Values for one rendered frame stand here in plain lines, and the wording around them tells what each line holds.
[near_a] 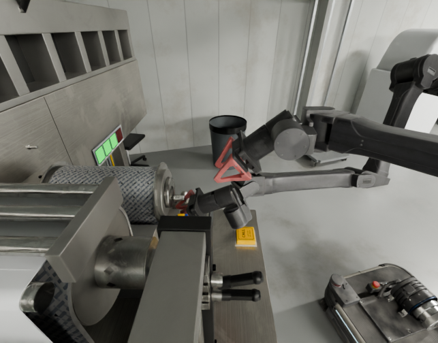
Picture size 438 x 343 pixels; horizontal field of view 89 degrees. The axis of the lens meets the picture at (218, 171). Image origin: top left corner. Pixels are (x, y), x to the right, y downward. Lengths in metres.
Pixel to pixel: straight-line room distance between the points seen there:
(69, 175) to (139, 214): 0.18
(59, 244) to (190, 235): 0.10
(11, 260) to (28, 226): 0.04
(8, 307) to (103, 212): 0.09
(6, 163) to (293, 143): 0.60
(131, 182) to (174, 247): 0.34
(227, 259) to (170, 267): 0.66
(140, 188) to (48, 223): 0.28
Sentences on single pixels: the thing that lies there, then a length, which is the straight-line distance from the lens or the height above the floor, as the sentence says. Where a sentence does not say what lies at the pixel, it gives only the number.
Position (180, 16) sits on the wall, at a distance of 3.14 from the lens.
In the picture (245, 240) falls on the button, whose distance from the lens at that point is 0.87.
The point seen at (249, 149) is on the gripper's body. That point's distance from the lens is 0.46.
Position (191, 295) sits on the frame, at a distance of 0.18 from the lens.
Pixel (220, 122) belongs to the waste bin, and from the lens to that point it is 3.05.
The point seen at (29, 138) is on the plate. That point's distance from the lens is 0.71.
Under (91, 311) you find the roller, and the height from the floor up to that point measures 1.32.
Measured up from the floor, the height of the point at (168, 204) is 1.24.
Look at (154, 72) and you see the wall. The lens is 3.16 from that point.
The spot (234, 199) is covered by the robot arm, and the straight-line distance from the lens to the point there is 0.63.
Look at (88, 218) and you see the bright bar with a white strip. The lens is 0.22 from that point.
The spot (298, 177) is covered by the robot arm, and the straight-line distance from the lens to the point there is 0.70.
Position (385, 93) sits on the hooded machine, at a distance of 3.94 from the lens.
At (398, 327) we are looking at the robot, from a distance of 1.72.
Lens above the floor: 1.59
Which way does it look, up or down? 33 degrees down
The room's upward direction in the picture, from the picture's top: straight up
